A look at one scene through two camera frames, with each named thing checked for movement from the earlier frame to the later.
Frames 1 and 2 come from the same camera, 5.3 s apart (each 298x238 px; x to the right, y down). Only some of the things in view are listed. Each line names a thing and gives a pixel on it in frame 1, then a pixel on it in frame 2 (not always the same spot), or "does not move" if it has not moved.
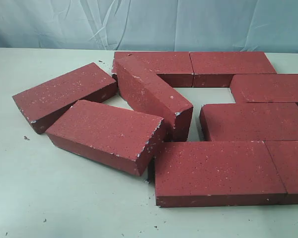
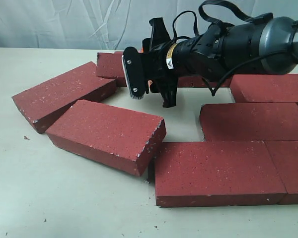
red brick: (144, 89) → (111, 66)
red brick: (119, 139) does not move
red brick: (43, 104) does not move
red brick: (253, 122) does not move
